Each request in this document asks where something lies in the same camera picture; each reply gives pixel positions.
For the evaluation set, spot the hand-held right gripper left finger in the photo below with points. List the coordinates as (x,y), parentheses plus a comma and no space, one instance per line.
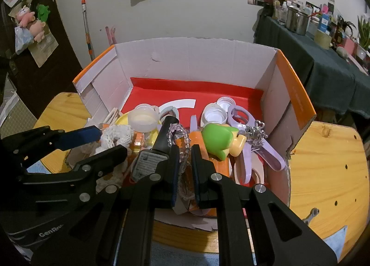
(175,173)

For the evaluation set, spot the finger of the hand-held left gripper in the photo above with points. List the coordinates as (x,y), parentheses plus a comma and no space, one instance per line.
(81,136)
(101,160)

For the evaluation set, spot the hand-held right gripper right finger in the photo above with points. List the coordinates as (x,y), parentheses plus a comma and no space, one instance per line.
(196,173)

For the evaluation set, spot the white lace cloth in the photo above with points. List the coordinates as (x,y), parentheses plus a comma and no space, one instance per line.
(118,134)

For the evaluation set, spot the white plastic cup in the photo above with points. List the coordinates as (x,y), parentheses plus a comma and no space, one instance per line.
(214,115)

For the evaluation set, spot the orange white cardboard box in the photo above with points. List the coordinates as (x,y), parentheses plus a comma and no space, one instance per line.
(202,60)

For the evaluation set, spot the translucent round container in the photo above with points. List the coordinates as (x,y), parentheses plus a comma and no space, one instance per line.
(143,120)

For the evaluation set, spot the orange plastic packet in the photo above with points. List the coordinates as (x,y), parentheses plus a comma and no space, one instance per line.
(198,138)

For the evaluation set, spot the green yellow rubber toy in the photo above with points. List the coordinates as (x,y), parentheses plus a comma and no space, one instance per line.
(221,141)

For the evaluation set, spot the grey white scissors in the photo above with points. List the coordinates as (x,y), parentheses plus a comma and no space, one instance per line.
(170,109)

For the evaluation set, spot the lilac plastic scissors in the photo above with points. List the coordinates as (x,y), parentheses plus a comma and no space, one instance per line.
(261,147)

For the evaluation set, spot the white bottle cap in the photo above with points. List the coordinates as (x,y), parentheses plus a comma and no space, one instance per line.
(226,101)

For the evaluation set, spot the brown paper sheet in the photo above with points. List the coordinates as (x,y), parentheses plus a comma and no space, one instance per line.
(43,49)

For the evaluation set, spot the pink dustpan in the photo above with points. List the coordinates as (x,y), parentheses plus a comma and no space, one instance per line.
(111,34)

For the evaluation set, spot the grey mop pole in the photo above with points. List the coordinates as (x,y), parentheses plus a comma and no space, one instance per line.
(86,23)

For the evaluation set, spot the light blue plastic pouch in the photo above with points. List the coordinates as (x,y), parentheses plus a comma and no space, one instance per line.
(21,38)

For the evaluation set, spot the green plush toy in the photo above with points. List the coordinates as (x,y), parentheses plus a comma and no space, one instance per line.
(43,12)

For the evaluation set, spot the blue cloth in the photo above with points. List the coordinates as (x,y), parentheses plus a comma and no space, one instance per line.
(338,237)

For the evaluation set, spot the dark cloth side table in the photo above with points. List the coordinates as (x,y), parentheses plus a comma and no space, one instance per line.
(318,63)

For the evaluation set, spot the glass jar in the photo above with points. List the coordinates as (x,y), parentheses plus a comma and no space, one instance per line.
(281,14)

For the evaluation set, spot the metal pot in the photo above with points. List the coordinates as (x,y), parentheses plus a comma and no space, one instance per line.
(302,22)
(292,17)

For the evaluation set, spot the grey stone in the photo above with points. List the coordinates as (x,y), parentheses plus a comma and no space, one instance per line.
(342,51)

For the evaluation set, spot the blue white box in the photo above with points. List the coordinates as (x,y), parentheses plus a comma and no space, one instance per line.
(325,22)

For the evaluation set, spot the pink box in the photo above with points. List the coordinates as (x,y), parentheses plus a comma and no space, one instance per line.
(349,44)

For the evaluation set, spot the small spiky plant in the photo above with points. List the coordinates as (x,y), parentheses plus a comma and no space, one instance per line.
(345,24)

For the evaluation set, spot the potted snake plant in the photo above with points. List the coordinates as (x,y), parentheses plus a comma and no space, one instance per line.
(364,30)

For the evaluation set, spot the metal bracket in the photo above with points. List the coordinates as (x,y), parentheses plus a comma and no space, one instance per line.
(310,215)

